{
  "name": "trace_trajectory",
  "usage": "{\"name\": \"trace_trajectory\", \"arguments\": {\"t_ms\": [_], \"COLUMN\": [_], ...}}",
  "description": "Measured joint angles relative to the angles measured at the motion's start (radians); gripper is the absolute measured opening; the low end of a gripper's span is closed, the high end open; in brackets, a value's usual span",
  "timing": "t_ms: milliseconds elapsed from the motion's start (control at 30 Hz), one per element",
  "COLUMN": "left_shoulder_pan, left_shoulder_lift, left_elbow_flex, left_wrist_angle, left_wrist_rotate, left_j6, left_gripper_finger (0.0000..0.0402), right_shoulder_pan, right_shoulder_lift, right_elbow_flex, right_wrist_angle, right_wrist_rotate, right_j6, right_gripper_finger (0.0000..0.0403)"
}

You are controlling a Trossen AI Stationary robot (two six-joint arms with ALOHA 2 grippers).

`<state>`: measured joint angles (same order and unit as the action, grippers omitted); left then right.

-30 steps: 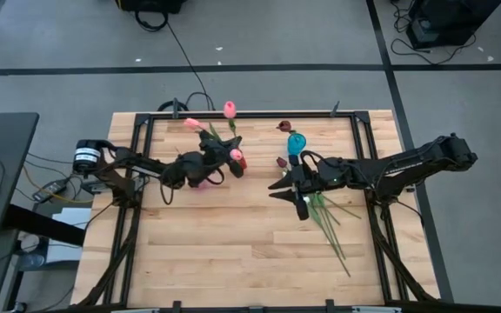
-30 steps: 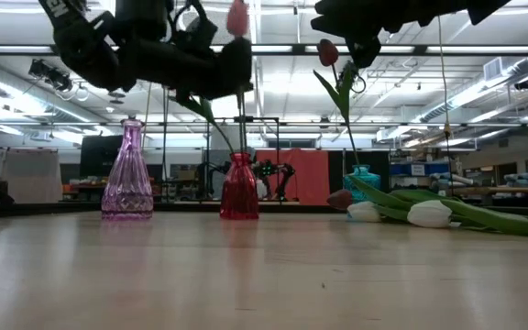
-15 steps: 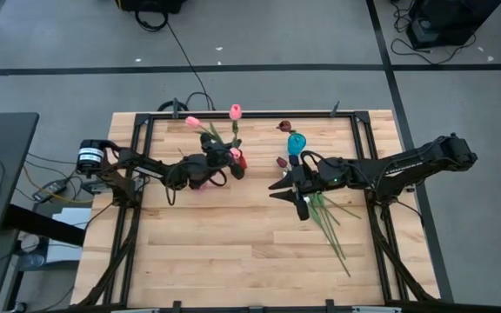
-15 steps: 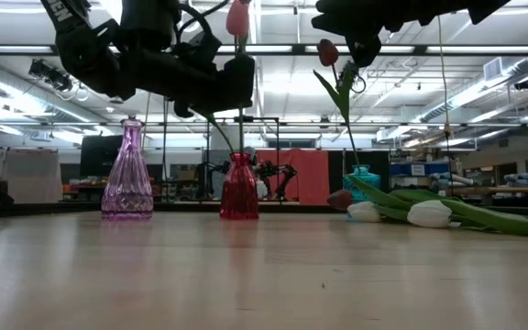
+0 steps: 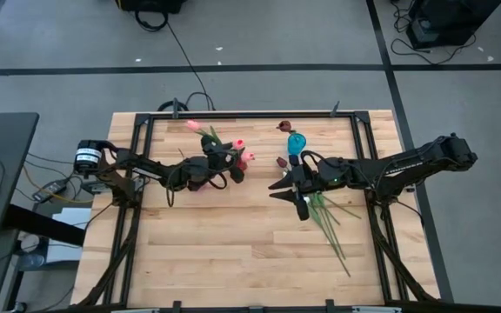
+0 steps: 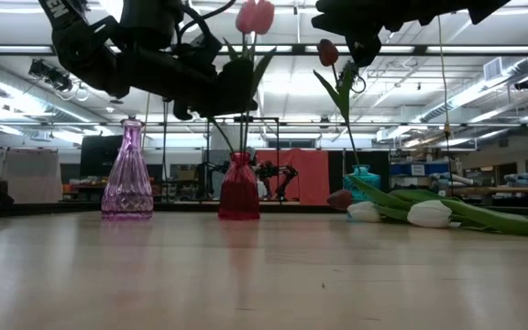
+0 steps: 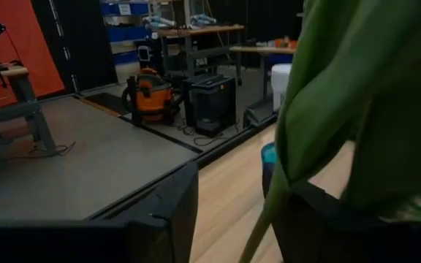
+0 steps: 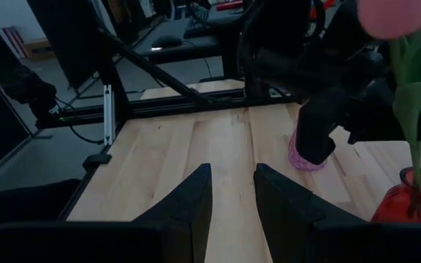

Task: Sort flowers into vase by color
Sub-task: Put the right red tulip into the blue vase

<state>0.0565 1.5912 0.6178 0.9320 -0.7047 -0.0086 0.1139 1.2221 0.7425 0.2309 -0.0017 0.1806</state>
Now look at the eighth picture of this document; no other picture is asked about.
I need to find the wooden crate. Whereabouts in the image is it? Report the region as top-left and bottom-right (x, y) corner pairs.
(1, 26), (55, 60)

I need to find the pink artificial tulip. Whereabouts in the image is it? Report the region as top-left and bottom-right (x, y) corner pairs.
(356, 0), (421, 189)

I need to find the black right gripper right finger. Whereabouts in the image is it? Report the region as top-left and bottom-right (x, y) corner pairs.
(253, 163), (367, 263)

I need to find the black desk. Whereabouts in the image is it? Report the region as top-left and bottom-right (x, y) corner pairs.
(133, 16), (246, 80)

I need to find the thin black cable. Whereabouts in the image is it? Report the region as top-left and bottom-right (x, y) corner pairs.
(55, 96), (105, 145)

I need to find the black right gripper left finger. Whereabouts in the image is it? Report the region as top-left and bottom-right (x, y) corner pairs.
(133, 163), (213, 263)

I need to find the silver metal bracket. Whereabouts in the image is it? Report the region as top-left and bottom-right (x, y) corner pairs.
(102, 84), (114, 146)

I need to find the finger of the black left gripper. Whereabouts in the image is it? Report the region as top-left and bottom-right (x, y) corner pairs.
(347, 111), (421, 144)

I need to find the black aluminium table frame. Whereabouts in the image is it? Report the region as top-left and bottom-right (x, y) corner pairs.
(34, 27), (306, 172)

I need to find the pink glass vase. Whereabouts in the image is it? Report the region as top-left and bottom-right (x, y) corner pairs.
(287, 129), (329, 172)

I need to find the red glass vase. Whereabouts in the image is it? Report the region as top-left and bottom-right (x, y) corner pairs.
(370, 167), (421, 224)

